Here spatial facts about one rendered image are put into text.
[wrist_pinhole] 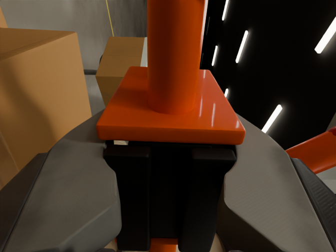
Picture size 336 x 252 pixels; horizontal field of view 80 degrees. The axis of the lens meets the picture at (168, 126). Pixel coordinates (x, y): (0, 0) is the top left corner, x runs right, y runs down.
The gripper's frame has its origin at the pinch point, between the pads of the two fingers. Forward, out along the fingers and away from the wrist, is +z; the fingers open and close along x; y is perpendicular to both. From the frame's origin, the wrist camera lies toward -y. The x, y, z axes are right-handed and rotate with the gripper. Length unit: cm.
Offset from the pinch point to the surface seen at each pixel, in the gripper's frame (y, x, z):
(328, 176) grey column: 105, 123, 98
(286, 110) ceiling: 209, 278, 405
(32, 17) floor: 12, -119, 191
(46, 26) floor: 21, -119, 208
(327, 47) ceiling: 61, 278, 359
